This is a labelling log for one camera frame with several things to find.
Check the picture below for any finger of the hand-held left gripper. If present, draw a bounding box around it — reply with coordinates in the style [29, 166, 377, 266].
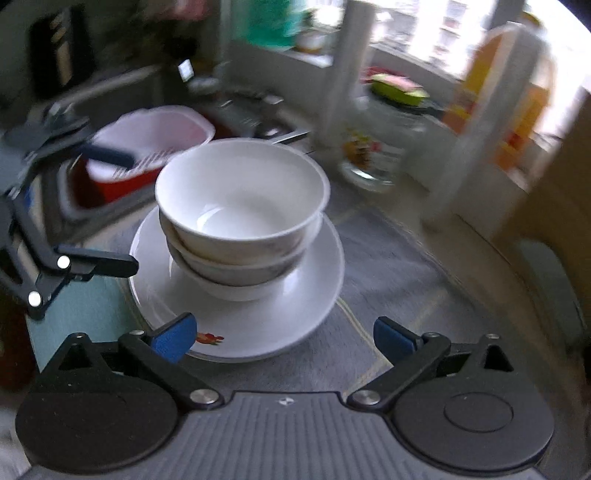
[2, 102, 136, 169]
[0, 185, 140, 320]

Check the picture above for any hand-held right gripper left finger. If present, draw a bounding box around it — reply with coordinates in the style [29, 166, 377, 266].
[51, 312, 225, 411]

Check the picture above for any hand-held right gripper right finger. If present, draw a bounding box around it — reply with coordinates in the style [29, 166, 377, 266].
[346, 316, 529, 411]

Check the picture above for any white ceramic bowl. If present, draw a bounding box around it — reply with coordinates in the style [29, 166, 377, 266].
[155, 138, 331, 266]
[166, 231, 319, 286]
[173, 258, 315, 302]

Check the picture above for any white fruit print plate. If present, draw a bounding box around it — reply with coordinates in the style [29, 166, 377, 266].
[128, 206, 345, 362]

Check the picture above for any red basin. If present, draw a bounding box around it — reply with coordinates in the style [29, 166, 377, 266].
[69, 154, 162, 208]

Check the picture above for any blue checked towel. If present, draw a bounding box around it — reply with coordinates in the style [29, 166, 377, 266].
[28, 180, 573, 398]

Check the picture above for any white colander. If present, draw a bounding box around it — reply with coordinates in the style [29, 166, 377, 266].
[85, 105, 217, 178]

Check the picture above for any glass jar yellow green lid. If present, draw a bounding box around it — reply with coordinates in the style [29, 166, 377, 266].
[339, 74, 430, 192]

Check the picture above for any green detergent bottle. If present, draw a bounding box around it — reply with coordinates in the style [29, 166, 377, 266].
[231, 0, 305, 49]

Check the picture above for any tall cling film roll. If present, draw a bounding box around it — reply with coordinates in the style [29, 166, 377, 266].
[425, 23, 546, 232]

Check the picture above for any orange cooking oil bottle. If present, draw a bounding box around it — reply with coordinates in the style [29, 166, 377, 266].
[443, 28, 555, 185]

